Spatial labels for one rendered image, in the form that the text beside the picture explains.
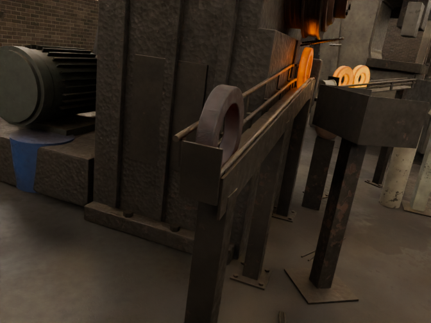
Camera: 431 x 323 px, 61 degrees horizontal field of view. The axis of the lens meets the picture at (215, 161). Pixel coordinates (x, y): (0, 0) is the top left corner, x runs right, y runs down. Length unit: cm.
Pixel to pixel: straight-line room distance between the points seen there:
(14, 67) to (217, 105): 149
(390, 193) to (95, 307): 181
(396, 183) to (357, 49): 229
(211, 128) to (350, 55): 388
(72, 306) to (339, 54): 385
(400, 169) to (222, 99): 187
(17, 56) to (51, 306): 118
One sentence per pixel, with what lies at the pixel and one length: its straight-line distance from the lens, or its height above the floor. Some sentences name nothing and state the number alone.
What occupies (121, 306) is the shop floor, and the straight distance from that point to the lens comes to 125.
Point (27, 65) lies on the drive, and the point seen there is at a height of 61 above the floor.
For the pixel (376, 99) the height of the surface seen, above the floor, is 71.
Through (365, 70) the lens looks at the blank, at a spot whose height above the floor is 77.
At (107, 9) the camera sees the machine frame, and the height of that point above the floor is 88.
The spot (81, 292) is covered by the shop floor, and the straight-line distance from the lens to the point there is 132.
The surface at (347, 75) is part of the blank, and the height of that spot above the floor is 73.
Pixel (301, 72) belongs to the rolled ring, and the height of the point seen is 74.
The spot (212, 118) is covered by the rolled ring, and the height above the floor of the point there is 68.
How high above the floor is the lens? 79
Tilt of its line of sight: 17 degrees down
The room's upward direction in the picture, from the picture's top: 7 degrees clockwise
